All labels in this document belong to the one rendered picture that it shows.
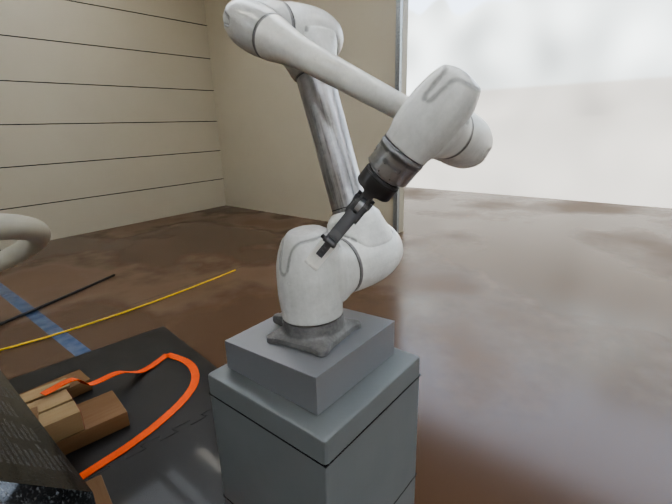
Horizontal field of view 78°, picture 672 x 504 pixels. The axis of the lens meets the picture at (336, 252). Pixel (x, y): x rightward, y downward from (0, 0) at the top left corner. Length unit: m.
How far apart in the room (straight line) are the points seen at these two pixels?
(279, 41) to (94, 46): 6.12
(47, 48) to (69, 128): 0.97
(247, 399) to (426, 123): 0.72
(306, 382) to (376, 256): 0.36
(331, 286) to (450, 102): 0.48
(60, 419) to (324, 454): 1.57
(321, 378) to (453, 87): 0.61
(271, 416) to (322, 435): 0.14
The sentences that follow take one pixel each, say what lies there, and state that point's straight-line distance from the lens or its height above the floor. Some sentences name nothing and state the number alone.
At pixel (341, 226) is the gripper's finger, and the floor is 1.23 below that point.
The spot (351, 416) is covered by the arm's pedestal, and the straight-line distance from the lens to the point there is 0.96.
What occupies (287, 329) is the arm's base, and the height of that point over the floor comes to 0.93.
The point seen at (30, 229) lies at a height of 1.29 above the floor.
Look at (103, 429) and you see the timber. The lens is 2.38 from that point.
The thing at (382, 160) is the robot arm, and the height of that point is 1.34.
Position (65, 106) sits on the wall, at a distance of 6.79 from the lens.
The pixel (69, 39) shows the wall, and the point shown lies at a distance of 6.95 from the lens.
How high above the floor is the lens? 1.40
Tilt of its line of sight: 17 degrees down
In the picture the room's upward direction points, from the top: 2 degrees counter-clockwise
